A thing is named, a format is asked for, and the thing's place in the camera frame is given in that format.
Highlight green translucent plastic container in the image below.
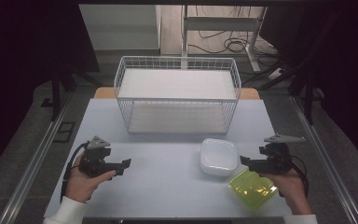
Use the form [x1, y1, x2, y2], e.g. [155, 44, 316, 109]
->
[227, 167, 279, 211]

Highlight person's right hand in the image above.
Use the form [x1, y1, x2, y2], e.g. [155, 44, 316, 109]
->
[259, 169, 312, 217]

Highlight white cabinet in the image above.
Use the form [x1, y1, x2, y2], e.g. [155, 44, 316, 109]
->
[78, 4, 162, 57]

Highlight black cables on floor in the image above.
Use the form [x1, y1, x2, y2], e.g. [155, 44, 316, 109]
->
[187, 6, 278, 60]

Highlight black floor bracket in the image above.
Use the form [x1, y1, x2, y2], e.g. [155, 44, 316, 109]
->
[53, 120, 76, 144]

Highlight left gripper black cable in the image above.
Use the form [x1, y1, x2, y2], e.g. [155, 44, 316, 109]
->
[60, 141, 90, 203]

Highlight white power strip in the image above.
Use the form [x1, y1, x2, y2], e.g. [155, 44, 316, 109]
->
[267, 67, 283, 81]

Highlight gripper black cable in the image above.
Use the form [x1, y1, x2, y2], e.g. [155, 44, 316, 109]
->
[289, 154, 310, 199]
[60, 141, 90, 203]

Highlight white wire storage rack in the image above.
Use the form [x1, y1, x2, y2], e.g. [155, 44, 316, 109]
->
[114, 55, 242, 135]

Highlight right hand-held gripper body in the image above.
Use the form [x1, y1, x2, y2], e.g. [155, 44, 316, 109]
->
[258, 133, 306, 175]

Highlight white metal desk frame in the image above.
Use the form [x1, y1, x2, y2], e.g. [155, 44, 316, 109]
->
[181, 5, 269, 73]

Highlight wooden table board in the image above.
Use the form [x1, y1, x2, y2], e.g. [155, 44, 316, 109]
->
[92, 87, 261, 101]

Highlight person's left hand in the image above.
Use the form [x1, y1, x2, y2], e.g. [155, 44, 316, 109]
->
[64, 152, 117, 203]

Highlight white square bowl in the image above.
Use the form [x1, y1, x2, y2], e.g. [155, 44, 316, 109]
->
[200, 137, 239, 177]

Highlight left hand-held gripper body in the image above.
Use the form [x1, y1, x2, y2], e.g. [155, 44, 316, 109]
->
[78, 135, 113, 178]

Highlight dark curtain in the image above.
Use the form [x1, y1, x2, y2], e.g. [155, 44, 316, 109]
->
[259, 0, 358, 175]

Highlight black metal stand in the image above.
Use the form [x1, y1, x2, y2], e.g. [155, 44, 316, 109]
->
[40, 62, 102, 122]
[241, 12, 339, 125]

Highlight aluminium rail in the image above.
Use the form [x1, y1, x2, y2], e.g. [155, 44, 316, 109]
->
[290, 95, 358, 224]
[0, 92, 73, 224]

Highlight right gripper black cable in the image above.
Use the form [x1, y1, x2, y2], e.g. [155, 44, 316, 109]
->
[289, 154, 310, 199]

